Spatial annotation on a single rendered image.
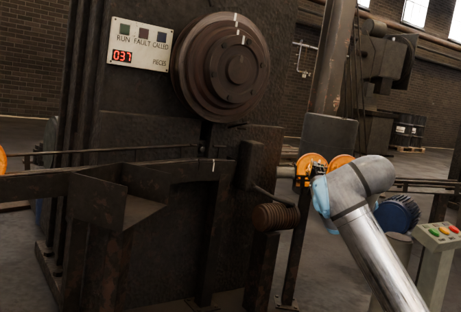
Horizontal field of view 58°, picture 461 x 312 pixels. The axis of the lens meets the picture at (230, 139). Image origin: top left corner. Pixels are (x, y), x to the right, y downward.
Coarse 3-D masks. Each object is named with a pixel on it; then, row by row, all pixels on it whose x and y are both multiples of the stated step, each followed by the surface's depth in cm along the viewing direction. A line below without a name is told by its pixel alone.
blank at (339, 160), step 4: (336, 156) 203; (340, 156) 200; (344, 156) 200; (348, 156) 200; (352, 156) 201; (332, 160) 202; (336, 160) 201; (340, 160) 201; (344, 160) 201; (348, 160) 201; (332, 164) 201; (336, 164) 201; (340, 164) 201; (344, 164) 201; (332, 168) 201; (336, 168) 201
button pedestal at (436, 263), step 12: (420, 228) 163; (420, 240) 163; (432, 240) 159; (444, 240) 161; (456, 240) 165; (432, 252) 159; (444, 252) 164; (432, 264) 166; (444, 264) 166; (420, 276) 169; (432, 276) 165; (444, 276) 168; (420, 288) 169; (432, 288) 165; (444, 288) 169; (432, 300) 166
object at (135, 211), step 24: (96, 168) 136; (120, 168) 149; (144, 168) 146; (72, 192) 125; (96, 192) 122; (120, 192) 119; (144, 192) 147; (168, 192) 144; (72, 216) 126; (96, 216) 123; (120, 216) 120; (144, 216) 132; (120, 240) 136; (120, 264) 136; (120, 288) 139
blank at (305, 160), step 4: (304, 156) 201; (308, 156) 201; (312, 156) 201; (316, 156) 201; (320, 156) 201; (300, 160) 201; (304, 160) 201; (308, 160) 201; (316, 160) 201; (320, 160) 201; (324, 160) 201; (296, 164) 203; (300, 164) 201; (304, 164) 201; (308, 164) 201; (320, 164) 201; (324, 164) 201; (300, 168) 201; (304, 168) 201; (328, 168) 201; (300, 172) 202; (304, 172) 202; (328, 172) 202; (308, 184) 202
